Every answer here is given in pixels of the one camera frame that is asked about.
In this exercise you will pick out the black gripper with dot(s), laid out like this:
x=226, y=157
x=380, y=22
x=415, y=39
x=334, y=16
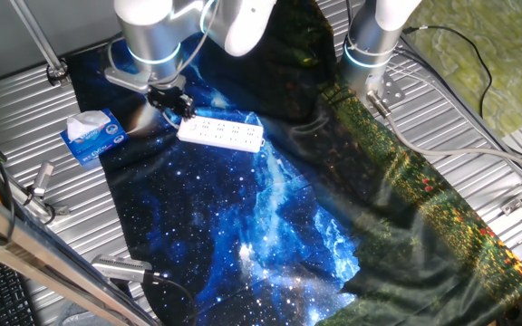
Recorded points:
x=166, y=96

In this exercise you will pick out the white power strip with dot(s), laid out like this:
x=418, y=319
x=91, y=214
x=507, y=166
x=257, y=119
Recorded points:
x=225, y=133

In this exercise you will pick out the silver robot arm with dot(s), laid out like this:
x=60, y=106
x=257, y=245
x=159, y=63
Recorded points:
x=152, y=36

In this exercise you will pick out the blue tissue pack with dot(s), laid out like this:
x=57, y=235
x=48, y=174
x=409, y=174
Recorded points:
x=102, y=145

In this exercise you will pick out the galaxy and meadow print cloth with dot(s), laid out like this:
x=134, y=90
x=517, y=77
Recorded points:
x=243, y=204

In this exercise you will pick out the metal tripod pole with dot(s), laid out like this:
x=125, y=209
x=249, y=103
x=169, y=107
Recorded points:
x=39, y=38

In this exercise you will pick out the grey towel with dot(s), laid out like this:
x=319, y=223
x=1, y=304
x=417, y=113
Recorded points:
x=75, y=317

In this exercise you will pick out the green patterned mat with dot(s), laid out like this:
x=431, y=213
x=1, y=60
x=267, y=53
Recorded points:
x=515, y=68

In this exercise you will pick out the wrist mounted camera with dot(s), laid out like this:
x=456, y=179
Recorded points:
x=125, y=80

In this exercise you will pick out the silver camera on stand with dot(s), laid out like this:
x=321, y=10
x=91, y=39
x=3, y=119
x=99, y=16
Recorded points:
x=43, y=176

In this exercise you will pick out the metal camera stand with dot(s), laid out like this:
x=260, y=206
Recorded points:
x=57, y=210

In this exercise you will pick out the aluminium frame bar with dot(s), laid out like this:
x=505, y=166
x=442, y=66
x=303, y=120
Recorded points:
x=39, y=253

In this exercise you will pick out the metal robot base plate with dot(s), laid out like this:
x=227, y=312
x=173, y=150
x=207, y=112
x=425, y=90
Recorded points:
x=392, y=93

